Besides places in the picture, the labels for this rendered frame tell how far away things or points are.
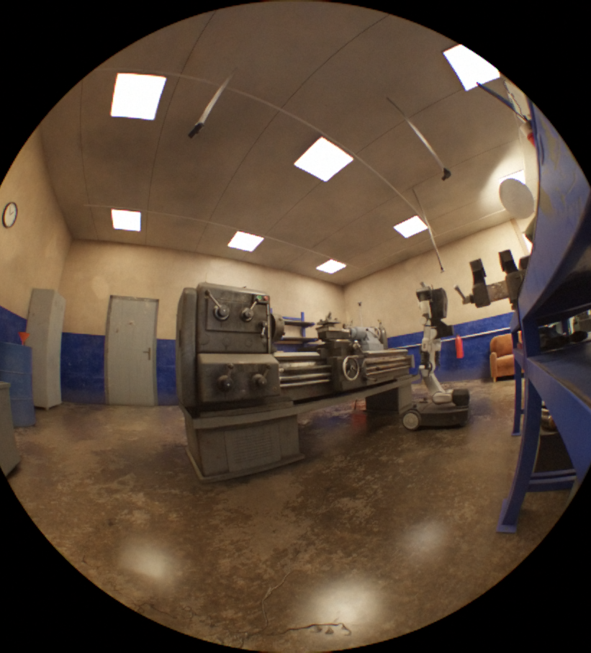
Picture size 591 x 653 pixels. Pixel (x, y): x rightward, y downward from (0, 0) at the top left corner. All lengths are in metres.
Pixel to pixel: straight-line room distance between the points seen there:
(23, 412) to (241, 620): 2.82
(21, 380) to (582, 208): 3.25
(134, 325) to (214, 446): 3.62
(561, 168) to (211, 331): 1.49
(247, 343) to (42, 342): 3.45
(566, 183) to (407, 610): 0.87
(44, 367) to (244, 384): 3.41
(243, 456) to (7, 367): 2.69
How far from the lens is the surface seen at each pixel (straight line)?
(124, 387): 4.67
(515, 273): 1.04
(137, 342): 4.65
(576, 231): 0.20
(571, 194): 0.19
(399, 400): 3.00
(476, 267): 1.02
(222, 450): 1.49
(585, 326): 4.72
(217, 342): 1.44
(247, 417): 1.38
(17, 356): 3.06
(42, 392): 4.12
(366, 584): 0.88
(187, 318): 1.43
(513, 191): 4.32
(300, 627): 0.79
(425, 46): 3.01
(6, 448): 1.80
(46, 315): 4.15
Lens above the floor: 0.74
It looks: 11 degrees up
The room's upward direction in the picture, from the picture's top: 3 degrees counter-clockwise
